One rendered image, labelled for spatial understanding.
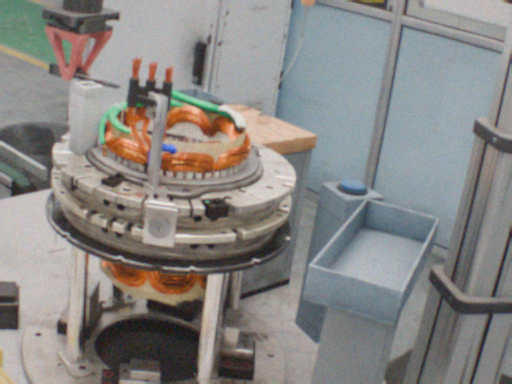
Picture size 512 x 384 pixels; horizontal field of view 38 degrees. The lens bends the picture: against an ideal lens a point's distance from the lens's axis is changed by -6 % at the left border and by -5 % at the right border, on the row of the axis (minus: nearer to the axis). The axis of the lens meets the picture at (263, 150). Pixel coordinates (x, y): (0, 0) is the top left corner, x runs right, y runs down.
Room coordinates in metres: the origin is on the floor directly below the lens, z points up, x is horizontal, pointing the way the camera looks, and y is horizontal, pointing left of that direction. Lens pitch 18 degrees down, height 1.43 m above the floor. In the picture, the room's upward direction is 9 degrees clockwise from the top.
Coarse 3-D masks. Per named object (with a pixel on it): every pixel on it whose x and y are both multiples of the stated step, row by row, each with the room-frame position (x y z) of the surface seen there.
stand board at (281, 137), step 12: (252, 120) 1.30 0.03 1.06; (276, 120) 1.32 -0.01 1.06; (252, 132) 1.22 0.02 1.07; (264, 132) 1.24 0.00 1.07; (276, 132) 1.25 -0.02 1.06; (288, 132) 1.26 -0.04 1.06; (300, 132) 1.27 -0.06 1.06; (264, 144) 1.17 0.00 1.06; (276, 144) 1.19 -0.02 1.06; (288, 144) 1.21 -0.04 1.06; (300, 144) 1.24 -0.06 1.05; (312, 144) 1.26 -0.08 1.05
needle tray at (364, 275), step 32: (352, 224) 0.92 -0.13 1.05; (384, 224) 0.98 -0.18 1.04; (416, 224) 0.97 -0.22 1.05; (320, 256) 0.79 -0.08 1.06; (352, 256) 0.89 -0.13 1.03; (384, 256) 0.90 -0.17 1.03; (416, 256) 0.91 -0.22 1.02; (320, 288) 0.76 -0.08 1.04; (352, 288) 0.74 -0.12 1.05; (384, 288) 0.73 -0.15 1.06; (352, 320) 0.82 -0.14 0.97; (384, 320) 0.73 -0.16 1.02; (320, 352) 0.83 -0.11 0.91; (352, 352) 0.81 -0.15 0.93; (384, 352) 0.82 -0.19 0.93
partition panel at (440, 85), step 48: (384, 0) 3.39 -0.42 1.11; (288, 48) 3.69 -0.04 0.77; (336, 48) 3.52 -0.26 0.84; (384, 48) 3.37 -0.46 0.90; (432, 48) 3.22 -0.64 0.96; (480, 48) 3.08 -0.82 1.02; (288, 96) 3.67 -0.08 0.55; (336, 96) 3.50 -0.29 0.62; (432, 96) 3.20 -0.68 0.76; (480, 96) 3.06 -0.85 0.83; (336, 144) 3.47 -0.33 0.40; (384, 144) 3.31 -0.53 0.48; (432, 144) 3.16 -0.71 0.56; (384, 192) 3.28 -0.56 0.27; (432, 192) 3.13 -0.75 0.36
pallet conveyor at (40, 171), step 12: (0, 144) 1.73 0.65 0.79; (12, 156) 1.70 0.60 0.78; (24, 156) 1.67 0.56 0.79; (0, 168) 1.64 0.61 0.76; (24, 168) 1.66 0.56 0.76; (36, 168) 1.63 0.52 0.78; (0, 180) 1.62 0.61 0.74; (12, 180) 1.59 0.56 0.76; (24, 180) 1.60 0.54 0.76; (0, 192) 1.62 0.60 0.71; (12, 192) 1.59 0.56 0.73; (24, 192) 1.57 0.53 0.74
